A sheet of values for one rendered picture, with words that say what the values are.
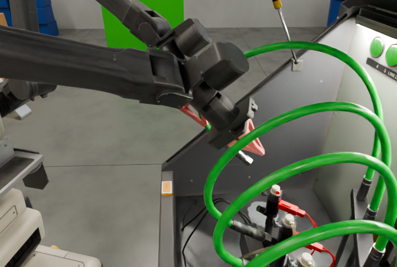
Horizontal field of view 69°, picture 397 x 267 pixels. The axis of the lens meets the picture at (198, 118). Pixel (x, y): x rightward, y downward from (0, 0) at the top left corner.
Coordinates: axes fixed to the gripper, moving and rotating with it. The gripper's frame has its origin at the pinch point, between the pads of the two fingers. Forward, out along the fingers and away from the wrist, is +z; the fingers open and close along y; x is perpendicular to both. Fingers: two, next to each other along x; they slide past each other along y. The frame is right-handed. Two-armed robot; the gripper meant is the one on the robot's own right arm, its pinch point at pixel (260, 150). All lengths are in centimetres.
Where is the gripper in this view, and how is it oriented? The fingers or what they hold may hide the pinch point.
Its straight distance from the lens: 57.8
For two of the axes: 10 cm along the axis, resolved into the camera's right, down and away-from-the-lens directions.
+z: 7.1, 6.6, 2.5
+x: 1.9, -5.2, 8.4
